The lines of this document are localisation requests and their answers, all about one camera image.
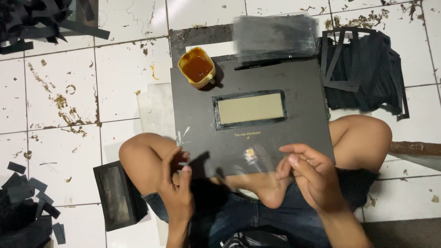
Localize heap of long black strips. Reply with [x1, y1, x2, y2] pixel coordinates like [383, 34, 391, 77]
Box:
[0, 0, 111, 55]

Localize black pen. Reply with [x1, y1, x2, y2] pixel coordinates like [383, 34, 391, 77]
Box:
[234, 60, 287, 71]

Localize stack of clear plastic sheets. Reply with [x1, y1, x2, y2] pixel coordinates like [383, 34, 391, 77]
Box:
[232, 13, 319, 63]

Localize dark stained board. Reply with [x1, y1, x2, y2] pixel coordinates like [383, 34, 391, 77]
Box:
[170, 23, 235, 67]

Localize small black windowed box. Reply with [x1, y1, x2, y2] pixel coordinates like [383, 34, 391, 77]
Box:
[93, 160, 149, 232]

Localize blue denim shorts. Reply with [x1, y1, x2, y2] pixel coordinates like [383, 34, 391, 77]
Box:
[141, 168, 379, 248]

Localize person's right leg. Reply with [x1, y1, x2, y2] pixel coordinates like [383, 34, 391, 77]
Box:
[328, 114, 393, 172]

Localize dark floor mat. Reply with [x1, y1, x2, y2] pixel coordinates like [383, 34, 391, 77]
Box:
[361, 218, 441, 248]

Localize white board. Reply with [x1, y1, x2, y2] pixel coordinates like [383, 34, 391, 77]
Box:
[136, 82, 176, 139]

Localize clear plastic film sheet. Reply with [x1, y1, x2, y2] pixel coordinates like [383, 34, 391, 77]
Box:
[176, 126, 290, 183]

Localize white paper sheet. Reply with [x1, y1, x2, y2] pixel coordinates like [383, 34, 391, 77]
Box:
[185, 41, 235, 58]

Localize black box lid with window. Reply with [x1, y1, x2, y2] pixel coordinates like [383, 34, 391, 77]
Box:
[170, 57, 335, 178]

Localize person's right hand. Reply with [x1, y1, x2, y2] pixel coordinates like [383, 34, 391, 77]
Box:
[275, 144, 346, 215]

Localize pile of black paper frames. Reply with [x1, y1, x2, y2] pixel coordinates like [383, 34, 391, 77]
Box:
[318, 27, 410, 121]

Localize person's left hand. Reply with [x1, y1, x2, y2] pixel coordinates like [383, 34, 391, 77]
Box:
[157, 146, 195, 225]

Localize yellow cup of brown glue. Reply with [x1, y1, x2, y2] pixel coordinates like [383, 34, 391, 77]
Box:
[178, 47, 217, 90]

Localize heap of small black offcuts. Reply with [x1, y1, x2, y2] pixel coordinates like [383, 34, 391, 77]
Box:
[0, 161, 67, 248]

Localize brown wooden plank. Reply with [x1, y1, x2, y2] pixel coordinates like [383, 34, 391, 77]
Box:
[389, 141, 441, 157]

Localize person's leg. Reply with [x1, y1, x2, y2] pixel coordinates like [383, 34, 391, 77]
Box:
[119, 132, 294, 209]
[328, 114, 393, 172]

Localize person's left leg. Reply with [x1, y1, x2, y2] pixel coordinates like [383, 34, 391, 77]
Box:
[119, 132, 294, 209]

